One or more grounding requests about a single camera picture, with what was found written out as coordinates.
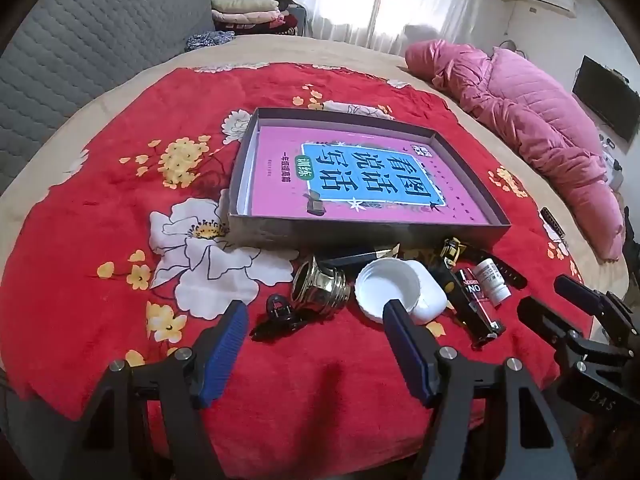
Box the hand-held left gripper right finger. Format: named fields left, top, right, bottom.
left=382, top=299, right=578, bottom=480

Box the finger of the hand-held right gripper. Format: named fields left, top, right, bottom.
left=516, top=296, right=632, bottom=370
left=554, top=275, right=640, bottom=350

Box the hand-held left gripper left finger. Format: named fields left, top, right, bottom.
left=65, top=299, right=249, bottom=480

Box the white earbuds case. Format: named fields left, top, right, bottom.
left=400, top=259, right=448, bottom=323

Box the black yellow wristwatch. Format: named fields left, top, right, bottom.
left=427, top=237, right=528, bottom=293

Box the small white bottle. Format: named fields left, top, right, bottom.
left=472, top=260, right=512, bottom=306

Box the black hair clip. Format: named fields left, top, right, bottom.
left=248, top=294, right=308, bottom=342

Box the black lighter red label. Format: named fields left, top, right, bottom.
left=442, top=267, right=505, bottom=348

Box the white bottle cap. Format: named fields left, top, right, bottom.
left=354, top=257, right=423, bottom=325

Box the grey cardboard box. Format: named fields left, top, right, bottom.
left=227, top=106, right=512, bottom=253

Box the small black flat bar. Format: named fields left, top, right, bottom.
left=539, top=207, right=568, bottom=238

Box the pink book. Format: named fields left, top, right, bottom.
left=235, top=127, right=493, bottom=226

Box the pink quilt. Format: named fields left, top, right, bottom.
left=404, top=39, right=626, bottom=262

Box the black television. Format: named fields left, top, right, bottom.
left=572, top=56, right=640, bottom=143

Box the red floral blanket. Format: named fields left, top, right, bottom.
left=0, top=62, right=586, bottom=480

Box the blue patterned cloth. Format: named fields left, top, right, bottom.
left=186, top=30, right=236, bottom=52

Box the grey quilted headboard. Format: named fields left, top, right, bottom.
left=0, top=0, right=213, bottom=191

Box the white curtain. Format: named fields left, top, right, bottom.
left=290, top=0, right=493, bottom=56

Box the pile of folded clothes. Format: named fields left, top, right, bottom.
left=211, top=0, right=308, bottom=38

